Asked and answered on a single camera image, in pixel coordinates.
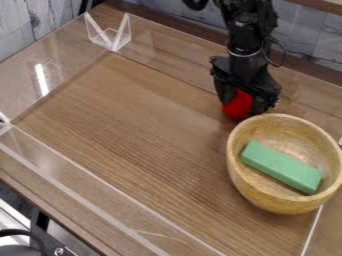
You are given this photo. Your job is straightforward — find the black metal table frame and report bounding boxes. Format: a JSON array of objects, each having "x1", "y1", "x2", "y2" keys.
[{"x1": 28, "y1": 208, "x2": 81, "y2": 256}]

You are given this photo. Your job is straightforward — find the green rectangular block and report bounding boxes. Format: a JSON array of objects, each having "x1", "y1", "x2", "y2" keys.
[{"x1": 240, "y1": 140, "x2": 322, "y2": 195}]

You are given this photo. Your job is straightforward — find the red plush fruit green leaf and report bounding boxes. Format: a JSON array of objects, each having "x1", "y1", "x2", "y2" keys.
[{"x1": 223, "y1": 90, "x2": 253, "y2": 119}]

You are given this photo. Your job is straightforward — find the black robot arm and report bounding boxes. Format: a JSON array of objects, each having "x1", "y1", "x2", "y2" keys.
[{"x1": 181, "y1": 0, "x2": 281, "y2": 119}]

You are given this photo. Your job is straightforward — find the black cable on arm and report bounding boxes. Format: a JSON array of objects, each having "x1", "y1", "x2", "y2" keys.
[{"x1": 264, "y1": 36, "x2": 287, "y2": 68}]

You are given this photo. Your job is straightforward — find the clear acrylic tray wall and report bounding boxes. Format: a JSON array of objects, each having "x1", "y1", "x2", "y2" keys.
[{"x1": 0, "y1": 113, "x2": 227, "y2": 256}]

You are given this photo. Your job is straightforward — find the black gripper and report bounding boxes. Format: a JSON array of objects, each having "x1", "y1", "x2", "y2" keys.
[{"x1": 209, "y1": 56, "x2": 280, "y2": 116}]

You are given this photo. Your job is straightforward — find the wooden bowl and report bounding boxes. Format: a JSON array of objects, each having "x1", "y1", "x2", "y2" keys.
[{"x1": 225, "y1": 114, "x2": 342, "y2": 215}]

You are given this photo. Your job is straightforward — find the black cable bottom left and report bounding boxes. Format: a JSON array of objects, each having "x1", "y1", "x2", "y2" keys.
[{"x1": 0, "y1": 226, "x2": 44, "y2": 256}]

